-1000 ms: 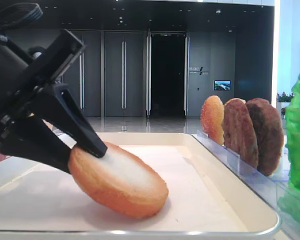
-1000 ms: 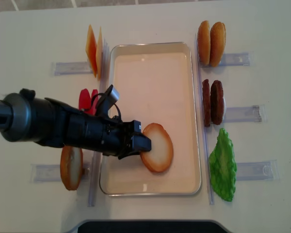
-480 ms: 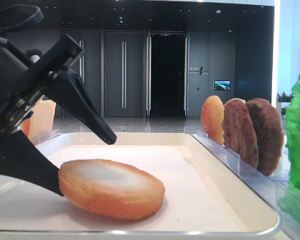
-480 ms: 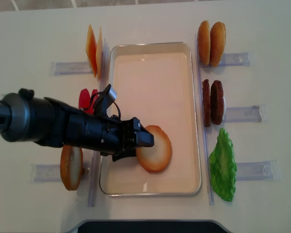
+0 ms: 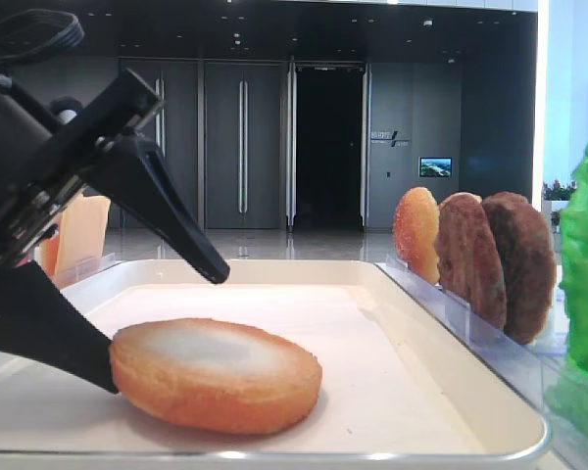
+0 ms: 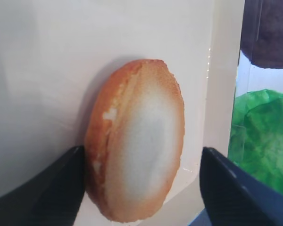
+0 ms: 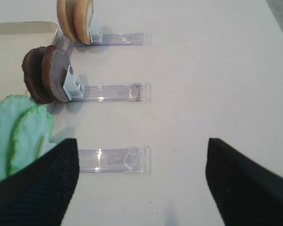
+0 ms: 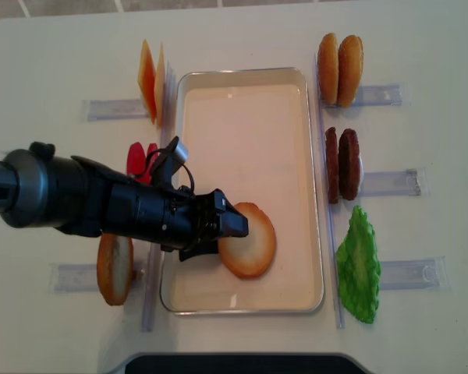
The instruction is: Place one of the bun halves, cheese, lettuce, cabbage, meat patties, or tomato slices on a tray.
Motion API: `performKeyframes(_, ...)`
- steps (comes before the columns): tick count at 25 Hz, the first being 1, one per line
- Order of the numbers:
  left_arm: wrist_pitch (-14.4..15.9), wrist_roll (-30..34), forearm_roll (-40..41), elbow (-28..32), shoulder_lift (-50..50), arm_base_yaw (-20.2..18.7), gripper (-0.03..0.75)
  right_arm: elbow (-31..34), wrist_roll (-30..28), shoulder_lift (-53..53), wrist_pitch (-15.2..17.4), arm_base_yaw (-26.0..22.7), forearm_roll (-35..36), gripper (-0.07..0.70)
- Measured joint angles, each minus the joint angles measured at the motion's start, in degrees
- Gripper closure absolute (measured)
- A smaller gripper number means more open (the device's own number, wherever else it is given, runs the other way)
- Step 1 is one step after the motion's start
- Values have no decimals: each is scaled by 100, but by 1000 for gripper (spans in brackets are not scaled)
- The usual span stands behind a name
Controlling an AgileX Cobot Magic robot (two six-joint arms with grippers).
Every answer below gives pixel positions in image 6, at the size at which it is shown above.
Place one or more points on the green lettuce leaf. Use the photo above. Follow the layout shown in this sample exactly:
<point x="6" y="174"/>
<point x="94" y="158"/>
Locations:
<point x="256" y="137"/>

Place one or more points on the right long clear rail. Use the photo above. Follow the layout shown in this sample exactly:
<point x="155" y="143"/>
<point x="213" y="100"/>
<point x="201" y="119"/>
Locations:
<point x="244" y="77"/>

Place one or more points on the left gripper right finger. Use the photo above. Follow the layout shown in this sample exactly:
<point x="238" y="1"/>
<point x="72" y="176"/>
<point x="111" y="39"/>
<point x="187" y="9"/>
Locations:
<point x="232" y="197"/>

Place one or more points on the bun bottom slice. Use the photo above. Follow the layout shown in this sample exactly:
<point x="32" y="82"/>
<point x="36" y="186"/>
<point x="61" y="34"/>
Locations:
<point x="134" y="141"/>

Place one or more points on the outer brown meat patty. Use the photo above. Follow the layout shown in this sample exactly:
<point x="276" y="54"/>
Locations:
<point x="262" y="33"/>

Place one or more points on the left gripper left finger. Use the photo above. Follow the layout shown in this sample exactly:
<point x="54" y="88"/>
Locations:
<point x="52" y="198"/>

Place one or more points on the white paper tray liner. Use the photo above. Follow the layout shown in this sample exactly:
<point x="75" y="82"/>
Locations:
<point x="49" y="70"/>

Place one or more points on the white rectangular tray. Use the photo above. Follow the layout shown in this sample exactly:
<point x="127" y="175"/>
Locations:
<point x="61" y="70"/>

